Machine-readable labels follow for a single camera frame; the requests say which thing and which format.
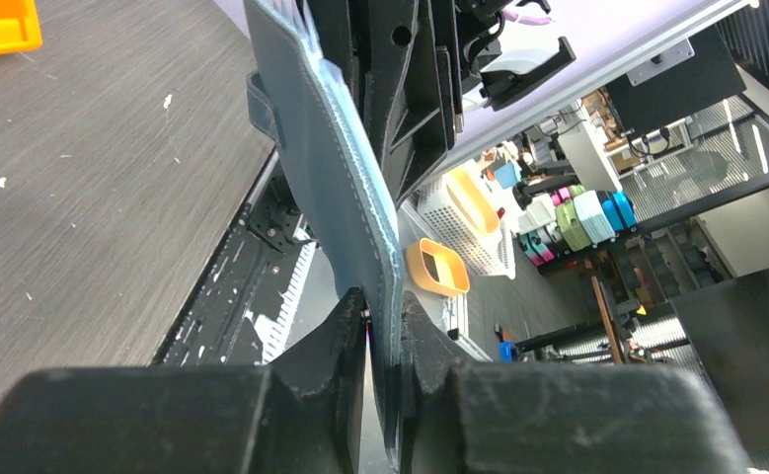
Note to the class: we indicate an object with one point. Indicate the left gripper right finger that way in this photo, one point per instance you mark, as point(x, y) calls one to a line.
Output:
point(467, 416)

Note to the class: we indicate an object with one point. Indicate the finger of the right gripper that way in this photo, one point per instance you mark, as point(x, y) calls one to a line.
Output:
point(401, 62)

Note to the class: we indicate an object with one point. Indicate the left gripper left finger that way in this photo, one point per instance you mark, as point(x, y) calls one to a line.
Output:
point(297, 414)

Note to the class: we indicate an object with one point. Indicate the blue card holder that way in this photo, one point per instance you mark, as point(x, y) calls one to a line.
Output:
point(300, 100)

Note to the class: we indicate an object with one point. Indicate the orange plastic cup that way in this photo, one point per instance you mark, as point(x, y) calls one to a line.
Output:
point(437, 269)

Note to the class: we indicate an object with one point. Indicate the white perforated basket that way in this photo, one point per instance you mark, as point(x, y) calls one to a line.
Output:
point(459, 208)

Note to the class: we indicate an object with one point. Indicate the yellow three-compartment bin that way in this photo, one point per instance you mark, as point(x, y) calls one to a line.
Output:
point(19, 26)

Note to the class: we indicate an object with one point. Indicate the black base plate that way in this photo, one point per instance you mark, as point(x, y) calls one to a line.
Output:
point(242, 307)

